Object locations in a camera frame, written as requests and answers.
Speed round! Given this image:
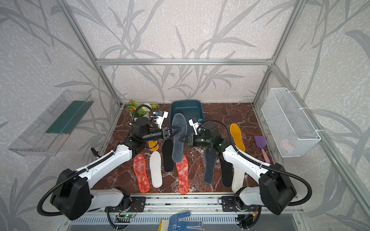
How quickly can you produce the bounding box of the red orange-edged insole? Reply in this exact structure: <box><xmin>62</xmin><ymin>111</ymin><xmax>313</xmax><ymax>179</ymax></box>
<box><xmin>133</xmin><ymin>155</ymin><xmax>150</xmax><ymax>193</ymax></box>
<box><xmin>176</xmin><ymin>154</ymin><xmax>189</xmax><ymax>194</ymax></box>

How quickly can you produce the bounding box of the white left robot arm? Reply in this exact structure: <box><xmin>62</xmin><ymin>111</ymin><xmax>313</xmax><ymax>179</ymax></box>
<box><xmin>37</xmin><ymin>111</ymin><xmax>186</xmax><ymax>220</ymax></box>

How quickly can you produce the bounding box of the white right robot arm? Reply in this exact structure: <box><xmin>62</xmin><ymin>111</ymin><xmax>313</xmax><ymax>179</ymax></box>
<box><xmin>180</xmin><ymin>119</ymin><xmax>313</xmax><ymax>215</ymax></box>

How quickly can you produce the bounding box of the teal plastic storage box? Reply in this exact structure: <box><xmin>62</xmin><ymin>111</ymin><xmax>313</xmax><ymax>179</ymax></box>
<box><xmin>170</xmin><ymin>100</ymin><xmax>204</xmax><ymax>133</ymax></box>

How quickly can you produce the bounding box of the black insole left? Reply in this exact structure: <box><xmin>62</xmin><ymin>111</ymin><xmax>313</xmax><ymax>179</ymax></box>
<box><xmin>162</xmin><ymin>139</ymin><xmax>174</xmax><ymax>172</ymax></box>

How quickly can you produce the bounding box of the black insole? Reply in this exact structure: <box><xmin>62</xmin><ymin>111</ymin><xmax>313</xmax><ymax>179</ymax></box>
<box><xmin>219</xmin><ymin>158</ymin><xmax>233</xmax><ymax>188</ymax></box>
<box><xmin>162</xmin><ymin>139</ymin><xmax>174</xmax><ymax>172</ymax></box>

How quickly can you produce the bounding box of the yellow fuzzy insole left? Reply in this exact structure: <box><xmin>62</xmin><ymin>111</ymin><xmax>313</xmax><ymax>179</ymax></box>
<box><xmin>148</xmin><ymin>141</ymin><xmax>159</xmax><ymax>152</ymax></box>

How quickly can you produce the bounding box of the yellow fuzzy insole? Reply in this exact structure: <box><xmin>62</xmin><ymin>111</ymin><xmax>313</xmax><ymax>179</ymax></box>
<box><xmin>148</xmin><ymin>141</ymin><xmax>159</xmax><ymax>152</ymax></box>
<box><xmin>229</xmin><ymin>123</ymin><xmax>246</xmax><ymax>152</ymax></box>

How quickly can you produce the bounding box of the potted artificial plant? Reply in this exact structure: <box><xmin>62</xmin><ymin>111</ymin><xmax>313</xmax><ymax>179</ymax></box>
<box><xmin>125</xmin><ymin>100</ymin><xmax>159</xmax><ymax>117</ymax></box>

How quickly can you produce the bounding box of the white insole left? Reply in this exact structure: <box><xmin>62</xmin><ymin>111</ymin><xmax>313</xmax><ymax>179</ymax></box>
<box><xmin>149</xmin><ymin>151</ymin><xmax>163</xmax><ymax>188</ymax></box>

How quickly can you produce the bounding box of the white insole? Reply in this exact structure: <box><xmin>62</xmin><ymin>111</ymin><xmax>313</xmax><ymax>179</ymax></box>
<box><xmin>231</xmin><ymin>165</ymin><xmax>245</xmax><ymax>193</ymax></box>
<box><xmin>149</xmin><ymin>151</ymin><xmax>163</xmax><ymax>188</ymax></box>

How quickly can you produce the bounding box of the yellow fuzzy insole right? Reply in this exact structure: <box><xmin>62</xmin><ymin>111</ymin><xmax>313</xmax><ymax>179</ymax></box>
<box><xmin>229</xmin><ymin>123</ymin><xmax>246</xmax><ymax>152</ymax></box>

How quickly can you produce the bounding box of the black insole right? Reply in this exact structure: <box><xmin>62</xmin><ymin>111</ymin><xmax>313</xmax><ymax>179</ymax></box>
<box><xmin>219</xmin><ymin>158</ymin><xmax>233</xmax><ymax>188</ymax></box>

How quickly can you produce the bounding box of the white insole right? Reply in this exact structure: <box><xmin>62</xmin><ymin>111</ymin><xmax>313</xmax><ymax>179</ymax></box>
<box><xmin>231</xmin><ymin>165</ymin><xmax>245</xmax><ymax>193</ymax></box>

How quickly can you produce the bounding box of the blue white work glove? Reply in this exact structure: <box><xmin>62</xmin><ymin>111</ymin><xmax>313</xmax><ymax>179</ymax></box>
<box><xmin>158</xmin><ymin>211</ymin><xmax>204</xmax><ymax>231</ymax></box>

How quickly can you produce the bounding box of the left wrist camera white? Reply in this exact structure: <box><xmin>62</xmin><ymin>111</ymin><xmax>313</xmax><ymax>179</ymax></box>
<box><xmin>150</xmin><ymin>111</ymin><xmax>169</xmax><ymax>129</ymax></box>

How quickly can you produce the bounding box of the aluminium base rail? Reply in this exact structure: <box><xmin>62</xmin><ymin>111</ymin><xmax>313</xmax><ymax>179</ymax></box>
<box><xmin>57</xmin><ymin>192</ymin><xmax>304</xmax><ymax>216</ymax></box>

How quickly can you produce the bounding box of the white wire mesh basket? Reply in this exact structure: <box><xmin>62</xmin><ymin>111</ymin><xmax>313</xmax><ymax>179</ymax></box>
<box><xmin>261</xmin><ymin>88</ymin><xmax>321</xmax><ymax>157</ymax></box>

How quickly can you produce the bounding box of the clear acrylic wall shelf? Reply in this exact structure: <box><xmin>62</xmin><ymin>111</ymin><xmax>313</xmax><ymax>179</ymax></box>
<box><xmin>9</xmin><ymin>90</ymin><xmax>94</xmax><ymax>157</ymax></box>

